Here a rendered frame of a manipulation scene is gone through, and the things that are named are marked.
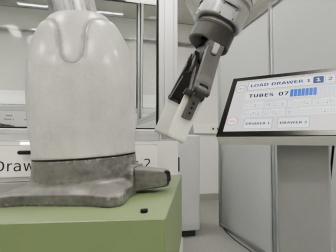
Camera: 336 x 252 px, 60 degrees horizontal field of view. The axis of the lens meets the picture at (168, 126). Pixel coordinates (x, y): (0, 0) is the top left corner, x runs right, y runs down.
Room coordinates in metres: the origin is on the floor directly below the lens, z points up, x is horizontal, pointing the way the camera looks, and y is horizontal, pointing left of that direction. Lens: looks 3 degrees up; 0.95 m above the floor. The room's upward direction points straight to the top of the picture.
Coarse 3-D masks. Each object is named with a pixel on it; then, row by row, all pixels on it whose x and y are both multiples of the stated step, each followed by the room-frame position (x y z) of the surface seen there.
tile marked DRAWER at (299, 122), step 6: (282, 120) 0.93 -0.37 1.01; (288, 120) 0.92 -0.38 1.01; (294, 120) 0.91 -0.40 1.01; (300, 120) 0.91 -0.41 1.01; (306, 120) 0.90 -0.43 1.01; (276, 126) 0.93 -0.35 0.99; (282, 126) 0.92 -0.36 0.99; (288, 126) 0.91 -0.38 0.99; (294, 126) 0.90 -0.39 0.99; (300, 126) 0.89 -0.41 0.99; (306, 126) 0.88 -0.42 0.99
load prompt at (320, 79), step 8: (264, 80) 1.09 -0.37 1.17; (272, 80) 1.08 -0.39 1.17; (280, 80) 1.06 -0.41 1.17; (288, 80) 1.04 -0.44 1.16; (296, 80) 1.03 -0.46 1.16; (304, 80) 1.01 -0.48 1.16; (312, 80) 1.00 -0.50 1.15; (320, 80) 0.98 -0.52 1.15; (328, 80) 0.97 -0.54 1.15; (248, 88) 1.10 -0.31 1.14; (256, 88) 1.08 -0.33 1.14; (264, 88) 1.06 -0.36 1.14
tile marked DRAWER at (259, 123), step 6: (246, 120) 1.00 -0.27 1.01; (252, 120) 0.99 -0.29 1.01; (258, 120) 0.97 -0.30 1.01; (264, 120) 0.96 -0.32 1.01; (270, 120) 0.95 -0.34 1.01; (246, 126) 0.98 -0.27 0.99; (252, 126) 0.97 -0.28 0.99; (258, 126) 0.96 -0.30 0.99; (264, 126) 0.95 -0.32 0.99; (270, 126) 0.94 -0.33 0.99
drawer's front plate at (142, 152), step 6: (138, 150) 1.13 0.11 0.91; (144, 150) 1.14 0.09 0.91; (150, 150) 1.15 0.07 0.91; (156, 150) 1.15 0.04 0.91; (138, 156) 1.13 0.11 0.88; (144, 156) 1.14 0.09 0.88; (150, 156) 1.15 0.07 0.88; (156, 156) 1.15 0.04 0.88; (138, 162) 1.13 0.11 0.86; (144, 162) 1.14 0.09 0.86; (150, 162) 1.15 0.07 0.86; (156, 162) 1.15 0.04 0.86
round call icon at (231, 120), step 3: (228, 117) 1.04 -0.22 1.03; (231, 117) 1.03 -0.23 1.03; (234, 117) 1.03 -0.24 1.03; (237, 117) 1.02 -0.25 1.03; (228, 120) 1.03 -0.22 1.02; (231, 120) 1.03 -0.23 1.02; (234, 120) 1.02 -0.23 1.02; (237, 120) 1.01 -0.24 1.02; (225, 123) 1.03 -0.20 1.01; (228, 123) 1.02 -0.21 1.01; (231, 123) 1.02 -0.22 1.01; (234, 123) 1.01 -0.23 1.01; (237, 123) 1.00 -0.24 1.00
